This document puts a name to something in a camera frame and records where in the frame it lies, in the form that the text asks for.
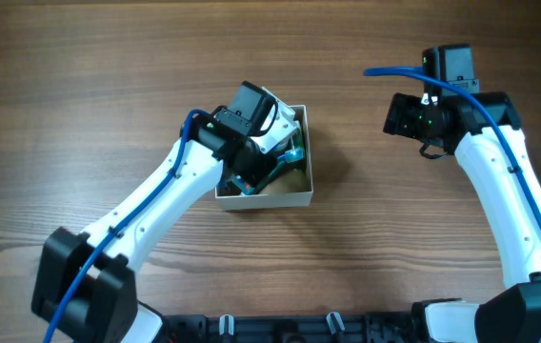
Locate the green white small box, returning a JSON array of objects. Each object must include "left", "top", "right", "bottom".
[{"left": 292, "top": 129, "right": 307, "bottom": 172}]

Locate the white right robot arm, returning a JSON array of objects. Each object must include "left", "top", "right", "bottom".
[{"left": 384, "top": 92, "right": 541, "bottom": 342}]

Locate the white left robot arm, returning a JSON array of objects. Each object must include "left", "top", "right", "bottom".
[{"left": 31, "top": 109, "right": 278, "bottom": 342}]

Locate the blue white toothbrush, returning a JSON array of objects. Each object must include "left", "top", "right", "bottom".
[{"left": 272, "top": 148, "right": 306, "bottom": 174}]

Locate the teal red toothpaste tube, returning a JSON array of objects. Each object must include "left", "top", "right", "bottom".
[{"left": 230, "top": 159, "right": 289, "bottom": 197}]

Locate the white lotion tube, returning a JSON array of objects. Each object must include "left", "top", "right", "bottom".
[{"left": 251, "top": 88, "right": 299, "bottom": 154}]

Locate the white open box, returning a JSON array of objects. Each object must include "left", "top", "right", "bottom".
[{"left": 213, "top": 105, "right": 314, "bottom": 212}]

